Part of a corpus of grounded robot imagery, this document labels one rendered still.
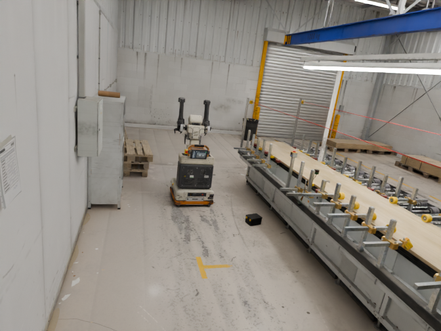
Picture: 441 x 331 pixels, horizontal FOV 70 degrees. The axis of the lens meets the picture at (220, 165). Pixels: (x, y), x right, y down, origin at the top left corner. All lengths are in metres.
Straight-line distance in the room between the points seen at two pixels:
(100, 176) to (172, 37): 7.02
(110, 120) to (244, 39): 7.65
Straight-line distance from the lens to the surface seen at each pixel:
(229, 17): 11.30
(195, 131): 5.07
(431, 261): 3.03
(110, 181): 4.71
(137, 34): 10.80
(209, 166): 4.90
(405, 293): 2.88
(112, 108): 4.45
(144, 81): 10.78
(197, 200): 4.99
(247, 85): 11.41
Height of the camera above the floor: 2.09
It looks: 16 degrees down
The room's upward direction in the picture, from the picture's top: 7 degrees clockwise
